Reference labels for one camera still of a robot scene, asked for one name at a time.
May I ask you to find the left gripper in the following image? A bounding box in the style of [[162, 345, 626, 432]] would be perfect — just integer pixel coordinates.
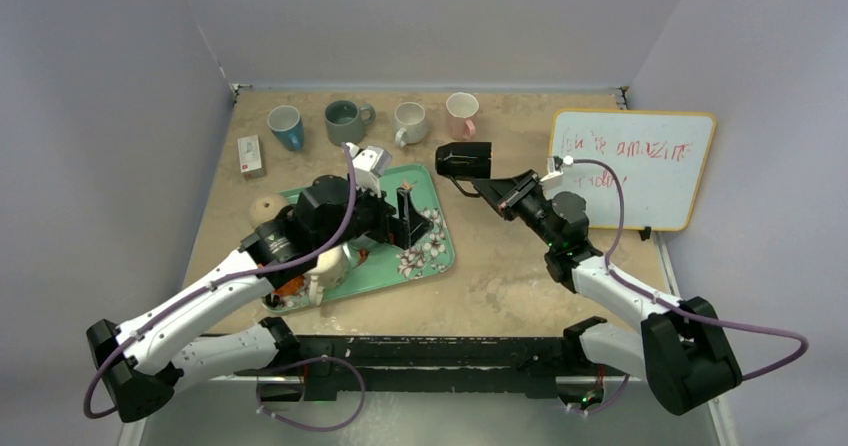
[[315, 173, 431, 253]]

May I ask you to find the black mug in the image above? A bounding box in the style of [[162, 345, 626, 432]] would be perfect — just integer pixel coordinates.
[[435, 141, 492, 198]]

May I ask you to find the pink faceted mug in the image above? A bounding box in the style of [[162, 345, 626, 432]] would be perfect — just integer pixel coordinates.
[[445, 92, 480, 141]]

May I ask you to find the white speckled round mug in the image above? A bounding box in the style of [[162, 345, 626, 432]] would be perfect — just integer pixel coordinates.
[[393, 102, 429, 147]]

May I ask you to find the grey flat-bottom mug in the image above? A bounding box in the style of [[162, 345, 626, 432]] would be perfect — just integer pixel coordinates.
[[324, 99, 376, 146]]

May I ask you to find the blue textured mug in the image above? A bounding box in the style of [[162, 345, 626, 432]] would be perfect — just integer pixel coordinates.
[[267, 105, 305, 152]]

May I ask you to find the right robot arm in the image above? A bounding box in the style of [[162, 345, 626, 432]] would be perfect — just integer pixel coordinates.
[[471, 170, 743, 415]]

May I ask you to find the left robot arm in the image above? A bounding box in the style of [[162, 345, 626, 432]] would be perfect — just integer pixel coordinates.
[[86, 175, 433, 423]]

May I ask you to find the orange mug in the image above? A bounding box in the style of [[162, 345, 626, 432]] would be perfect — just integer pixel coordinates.
[[274, 276, 305, 297]]

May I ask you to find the beige round mug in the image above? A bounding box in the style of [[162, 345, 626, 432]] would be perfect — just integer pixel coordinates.
[[248, 193, 289, 229]]

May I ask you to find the green floral tray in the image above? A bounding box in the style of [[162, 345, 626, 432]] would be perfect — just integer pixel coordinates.
[[260, 163, 455, 314]]

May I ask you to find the yellow framed whiteboard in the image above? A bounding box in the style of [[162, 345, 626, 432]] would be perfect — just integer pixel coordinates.
[[549, 109, 716, 232]]

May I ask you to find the small white red box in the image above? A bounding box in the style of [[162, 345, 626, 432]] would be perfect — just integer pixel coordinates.
[[237, 135, 266, 180]]

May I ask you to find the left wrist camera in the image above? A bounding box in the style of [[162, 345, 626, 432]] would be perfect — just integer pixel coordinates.
[[344, 142, 392, 197]]

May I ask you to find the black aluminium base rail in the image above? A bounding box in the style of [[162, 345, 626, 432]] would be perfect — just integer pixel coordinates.
[[135, 333, 664, 405]]

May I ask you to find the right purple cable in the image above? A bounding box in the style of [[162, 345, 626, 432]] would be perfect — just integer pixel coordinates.
[[566, 158, 811, 418]]

